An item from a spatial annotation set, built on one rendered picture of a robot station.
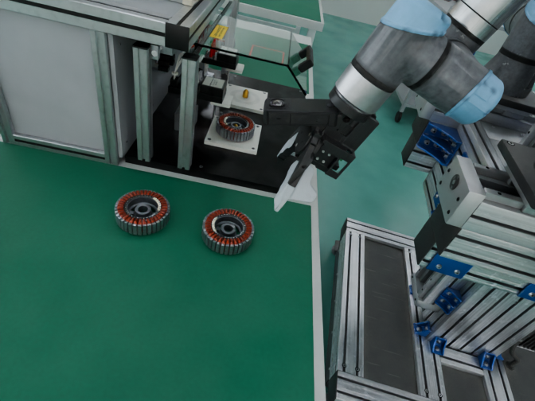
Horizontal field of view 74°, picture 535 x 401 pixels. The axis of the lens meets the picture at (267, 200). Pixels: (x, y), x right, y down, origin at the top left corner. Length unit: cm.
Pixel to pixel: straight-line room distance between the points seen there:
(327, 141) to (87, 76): 55
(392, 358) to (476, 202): 79
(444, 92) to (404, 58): 7
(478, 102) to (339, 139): 19
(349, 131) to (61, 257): 57
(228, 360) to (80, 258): 34
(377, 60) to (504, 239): 50
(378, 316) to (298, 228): 73
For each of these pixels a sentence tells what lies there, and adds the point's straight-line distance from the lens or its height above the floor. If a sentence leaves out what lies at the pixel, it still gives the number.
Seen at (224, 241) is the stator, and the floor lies 79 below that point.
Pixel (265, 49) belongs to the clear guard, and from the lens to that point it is 88.
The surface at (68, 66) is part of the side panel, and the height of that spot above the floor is 98.
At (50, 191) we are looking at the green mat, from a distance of 92.
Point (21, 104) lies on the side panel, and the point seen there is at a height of 86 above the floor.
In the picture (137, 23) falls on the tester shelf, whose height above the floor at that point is 110.
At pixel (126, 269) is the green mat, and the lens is 74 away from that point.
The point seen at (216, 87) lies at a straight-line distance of 99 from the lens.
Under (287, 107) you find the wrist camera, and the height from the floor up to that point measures 110.
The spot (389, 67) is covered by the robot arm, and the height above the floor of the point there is 120.
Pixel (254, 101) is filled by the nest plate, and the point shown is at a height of 78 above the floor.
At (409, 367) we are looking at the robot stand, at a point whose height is 21.
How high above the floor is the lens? 134
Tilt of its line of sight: 41 degrees down
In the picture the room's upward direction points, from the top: 15 degrees clockwise
